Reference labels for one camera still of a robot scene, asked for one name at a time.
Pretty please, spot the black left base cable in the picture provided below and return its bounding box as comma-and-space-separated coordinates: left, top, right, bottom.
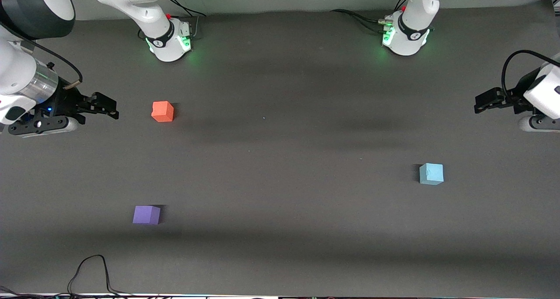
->
330, 9, 391, 34

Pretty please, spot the light blue block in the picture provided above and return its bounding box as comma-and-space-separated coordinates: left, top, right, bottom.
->
419, 163, 444, 186

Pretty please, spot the purple block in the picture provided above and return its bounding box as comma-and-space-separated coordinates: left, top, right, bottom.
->
133, 205, 161, 225

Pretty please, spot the black base cable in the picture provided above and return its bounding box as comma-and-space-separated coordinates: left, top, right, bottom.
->
165, 0, 207, 18
330, 9, 391, 34

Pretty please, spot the dark grey table mat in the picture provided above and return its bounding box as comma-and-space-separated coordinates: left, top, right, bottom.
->
0, 0, 560, 298

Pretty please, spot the orange block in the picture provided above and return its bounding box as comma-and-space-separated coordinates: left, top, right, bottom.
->
151, 101, 175, 123

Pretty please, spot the black looped table cable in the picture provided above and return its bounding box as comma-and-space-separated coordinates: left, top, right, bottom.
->
67, 254, 134, 298

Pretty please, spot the black right base cable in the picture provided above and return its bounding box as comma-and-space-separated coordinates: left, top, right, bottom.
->
165, 0, 207, 18

